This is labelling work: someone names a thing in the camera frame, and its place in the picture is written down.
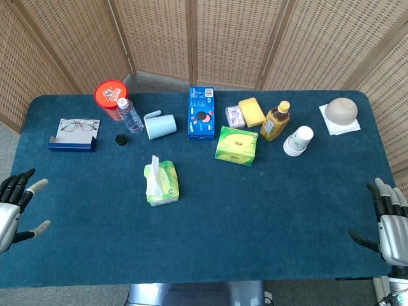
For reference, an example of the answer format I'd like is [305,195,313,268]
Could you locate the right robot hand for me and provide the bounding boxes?
[347,177,408,267]

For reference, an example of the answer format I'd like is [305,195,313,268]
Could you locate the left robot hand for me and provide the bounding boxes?
[0,168,52,254]

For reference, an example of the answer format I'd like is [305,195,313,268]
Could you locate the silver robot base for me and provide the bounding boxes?
[126,280,266,306]

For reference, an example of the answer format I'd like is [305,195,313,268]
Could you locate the blue glasses case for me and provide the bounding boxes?
[47,118,101,153]

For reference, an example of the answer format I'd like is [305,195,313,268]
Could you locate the white folded napkin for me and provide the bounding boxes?
[319,103,362,136]

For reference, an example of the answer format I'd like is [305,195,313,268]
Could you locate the white paper cup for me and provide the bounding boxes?
[282,125,314,157]

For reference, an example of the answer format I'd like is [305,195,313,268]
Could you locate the beige ceramic bowl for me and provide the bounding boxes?
[324,97,359,126]

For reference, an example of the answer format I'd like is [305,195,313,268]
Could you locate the white tissue sheet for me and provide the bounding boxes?
[145,154,164,197]

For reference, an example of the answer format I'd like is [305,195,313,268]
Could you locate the yellow tea drink bottle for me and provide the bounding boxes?
[259,100,291,142]

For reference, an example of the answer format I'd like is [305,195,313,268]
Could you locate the clear plastic water bottle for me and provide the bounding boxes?
[116,98,145,135]

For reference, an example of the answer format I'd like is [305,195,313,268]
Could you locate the red round lidded canister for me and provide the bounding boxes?
[93,79,129,122]

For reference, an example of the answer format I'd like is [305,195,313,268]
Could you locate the green soft tissue pack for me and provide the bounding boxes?
[143,160,180,207]

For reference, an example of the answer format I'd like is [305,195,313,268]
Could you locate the green tissue box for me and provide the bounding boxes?
[214,126,259,167]

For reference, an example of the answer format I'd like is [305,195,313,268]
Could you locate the light blue plastic mug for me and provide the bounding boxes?
[143,110,178,141]

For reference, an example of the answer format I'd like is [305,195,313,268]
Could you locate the yellow sponge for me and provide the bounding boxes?
[238,97,266,128]

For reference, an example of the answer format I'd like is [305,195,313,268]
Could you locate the blue carpet table cover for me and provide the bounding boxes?
[0,90,402,289]

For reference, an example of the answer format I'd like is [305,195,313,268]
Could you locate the purple small wipes pack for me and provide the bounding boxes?
[225,105,247,129]

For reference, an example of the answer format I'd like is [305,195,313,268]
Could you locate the blue Oreo cookie box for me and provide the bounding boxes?
[187,85,215,142]

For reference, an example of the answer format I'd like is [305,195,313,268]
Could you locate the woven bamboo folding screen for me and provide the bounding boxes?
[0,0,408,175]

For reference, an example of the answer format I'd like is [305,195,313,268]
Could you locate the thin metal frame eyeglasses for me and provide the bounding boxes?
[59,118,99,133]

